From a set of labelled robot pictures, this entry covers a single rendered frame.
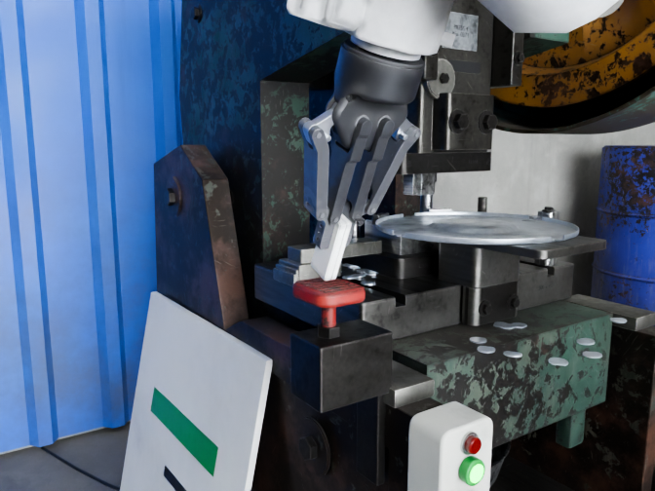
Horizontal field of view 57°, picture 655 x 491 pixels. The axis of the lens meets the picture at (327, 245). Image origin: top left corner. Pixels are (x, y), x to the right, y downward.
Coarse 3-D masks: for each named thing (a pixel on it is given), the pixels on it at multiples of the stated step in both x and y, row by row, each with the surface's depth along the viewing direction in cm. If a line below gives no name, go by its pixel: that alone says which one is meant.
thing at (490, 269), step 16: (576, 240) 79; (592, 240) 79; (448, 256) 87; (464, 256) 85; (480, 256) 83; (496, 256) 85; (512, 256) 87; (528, 256) 73; (544, 256) 72; (560, 256) 74; (448, 272) 88; (464, 272) 85; (480, 272) 84; (496, 272) 86; (512, 272) 88; (464, 288) 85; (480, 288) 84; (496, 288) 86; (512, 288) 88; (464, 304) 86; (480, 304) 85; (496, 304) 87; (512, 304) 88; (464, 320) 86; (480, 320) 85; (496, 320) 87
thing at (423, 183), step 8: (408, 176) 97; (416, 176) 96; (424, 176) 96; (432, 176) 97; (408, 184) 97; (416, 184) 96; (424, 184) 96; (432, 184) 97; (408, 192) 97; (416, 192) 97; (424, 192) 97; (432, 192) 98
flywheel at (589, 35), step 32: (640, 0) 102; (576, 32) 112; (608, 32) 107; (640, 32) 102; (544, 64) 118; (576, 64) 113; (608, 64) 104; (640, 64) 99; (512, 96) 121; (544, 96) 115; (576, 96) 110; (608, 96) 108
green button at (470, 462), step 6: (468, 456) 61; (474, 456) 61; (462, 462) 61; (468, 462) 60; (474, 462) 60; (480, 462) 61; (462, 468) 60; (468, 468) 60; (462, 474) 60; (468, 474) 60; (462, 480) 61; (468, 480) 60; (480, 480) 61
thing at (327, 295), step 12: (300, 288) 62; (312, 288) 62; (324, 288) 61; (336, 288) 62; (348, 288) 61; (360, 288) 62; (312, 300) 60; (324, 300) 59; (336, 300) 60; (348, 300) 61; (360, 300) 61; (324, 312) 63; (324, 324) 63
